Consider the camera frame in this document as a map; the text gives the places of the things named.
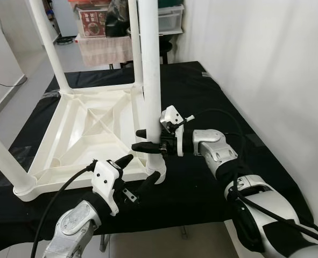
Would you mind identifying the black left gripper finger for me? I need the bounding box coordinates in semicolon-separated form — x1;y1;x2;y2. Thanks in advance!
137;171;162;197
111;154;135;171

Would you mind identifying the clear plastic storage box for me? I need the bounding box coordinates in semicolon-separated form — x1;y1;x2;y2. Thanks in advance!
158;4;185;32

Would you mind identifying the beige cloth-covered table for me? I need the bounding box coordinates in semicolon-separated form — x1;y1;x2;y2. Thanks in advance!
75;35;135;68

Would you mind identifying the black bag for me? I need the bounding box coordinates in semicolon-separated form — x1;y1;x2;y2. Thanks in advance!
105;0;130;37

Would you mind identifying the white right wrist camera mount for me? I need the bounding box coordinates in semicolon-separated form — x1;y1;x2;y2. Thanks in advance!
160;105;196;157

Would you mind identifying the red printed carton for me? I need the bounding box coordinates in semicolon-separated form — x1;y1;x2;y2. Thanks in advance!
78;6;108;38

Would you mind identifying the black tablecloth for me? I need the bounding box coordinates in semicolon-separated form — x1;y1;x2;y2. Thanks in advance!
0;61;313;250

